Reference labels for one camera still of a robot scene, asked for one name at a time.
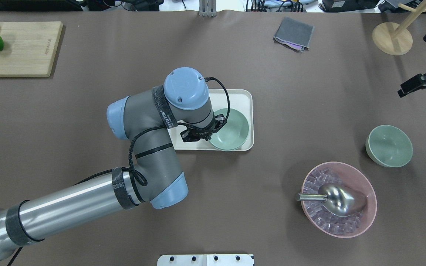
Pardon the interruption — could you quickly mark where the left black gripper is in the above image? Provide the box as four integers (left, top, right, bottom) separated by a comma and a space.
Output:
180, 114, 226, 143

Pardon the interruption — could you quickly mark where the green bowl end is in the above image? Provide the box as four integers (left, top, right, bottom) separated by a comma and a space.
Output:
365, 125, 413, 168

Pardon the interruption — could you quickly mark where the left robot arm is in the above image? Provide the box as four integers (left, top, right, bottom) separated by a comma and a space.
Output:
0, 67, 229, 261

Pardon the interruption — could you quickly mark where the green bowl on tray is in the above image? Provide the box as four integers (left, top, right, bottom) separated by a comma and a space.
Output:
209, 108, 250, 151

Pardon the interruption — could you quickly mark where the wooden mug tree stand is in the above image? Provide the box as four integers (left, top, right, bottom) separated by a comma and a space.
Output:
372, 0, 426, 56

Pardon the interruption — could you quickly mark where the cream serving tray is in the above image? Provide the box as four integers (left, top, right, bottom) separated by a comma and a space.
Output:
168, 89, 254, 151

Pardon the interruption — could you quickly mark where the grey folded cloth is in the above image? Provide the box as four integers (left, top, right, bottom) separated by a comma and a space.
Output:
273, 17, 315, 52

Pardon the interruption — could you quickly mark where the metal scoop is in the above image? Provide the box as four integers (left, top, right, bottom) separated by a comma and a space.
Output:
295, 183, 367, 217

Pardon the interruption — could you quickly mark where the pink bowl with ice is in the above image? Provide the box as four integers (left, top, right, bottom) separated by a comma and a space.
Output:
300, 161, 378, 238

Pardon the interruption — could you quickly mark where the wooden cutting board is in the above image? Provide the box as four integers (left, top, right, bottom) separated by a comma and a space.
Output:
0, 21, 63, 78

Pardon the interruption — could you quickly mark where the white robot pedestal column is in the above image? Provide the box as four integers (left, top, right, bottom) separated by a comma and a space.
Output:
157, 253, 255, 266

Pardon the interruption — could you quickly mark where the aluminium frame post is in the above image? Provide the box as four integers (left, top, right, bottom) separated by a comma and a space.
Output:
199, 0, 217, 17

